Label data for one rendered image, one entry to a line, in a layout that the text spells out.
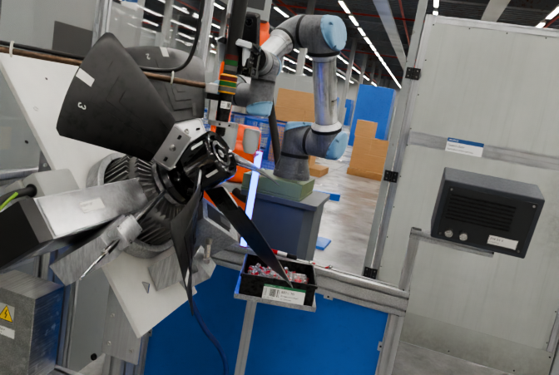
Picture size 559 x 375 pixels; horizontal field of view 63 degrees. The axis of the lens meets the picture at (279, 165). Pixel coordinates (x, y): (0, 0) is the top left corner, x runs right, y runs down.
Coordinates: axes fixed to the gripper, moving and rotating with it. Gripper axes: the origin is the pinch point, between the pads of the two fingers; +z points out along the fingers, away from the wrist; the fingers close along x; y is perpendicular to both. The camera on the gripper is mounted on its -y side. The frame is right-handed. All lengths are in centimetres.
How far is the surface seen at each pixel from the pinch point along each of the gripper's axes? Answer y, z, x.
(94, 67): 12.4, 31.6, 11.4
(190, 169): 30.3, 12.3, -1.2
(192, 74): 9.4, -6.2, 11.3
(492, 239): 40, -36, -73
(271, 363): 100, -39, -17
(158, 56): 6.5, -2.1, 19.4
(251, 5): -82, -362, 139
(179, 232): 36, 36, -12
